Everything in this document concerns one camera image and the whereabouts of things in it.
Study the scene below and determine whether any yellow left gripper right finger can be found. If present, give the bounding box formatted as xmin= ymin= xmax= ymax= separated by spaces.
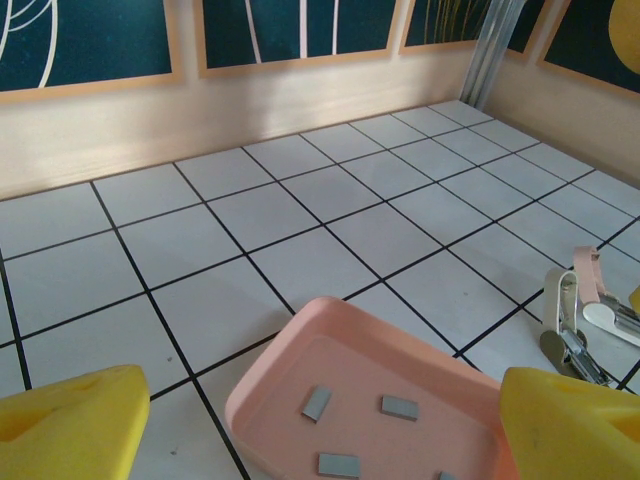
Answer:
xmin=499 ymin=367 xmax=640 ymax=480

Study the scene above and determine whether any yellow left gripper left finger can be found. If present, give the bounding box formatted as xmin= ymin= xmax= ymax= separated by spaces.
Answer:
xmin=0 ymin=364 xmax=151 ymax=480

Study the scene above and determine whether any cream stapler with metal magazine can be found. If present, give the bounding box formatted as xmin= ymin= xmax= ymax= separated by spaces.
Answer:
xmin=538 ymin=267 xmax=615 ymax=389

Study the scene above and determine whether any pink plastic tray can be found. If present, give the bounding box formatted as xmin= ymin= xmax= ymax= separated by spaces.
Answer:
xmin=224 ymin=296 xmax=521 ymax=480

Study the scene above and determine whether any white and pink plastic piece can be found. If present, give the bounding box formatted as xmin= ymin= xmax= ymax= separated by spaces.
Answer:
xmin=572 ymin=244 xmax=640 ymax=347

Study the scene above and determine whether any aluminium corner post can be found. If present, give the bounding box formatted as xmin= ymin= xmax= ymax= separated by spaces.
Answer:
xmin=459 ymin=0 xmax=524 ymax=109

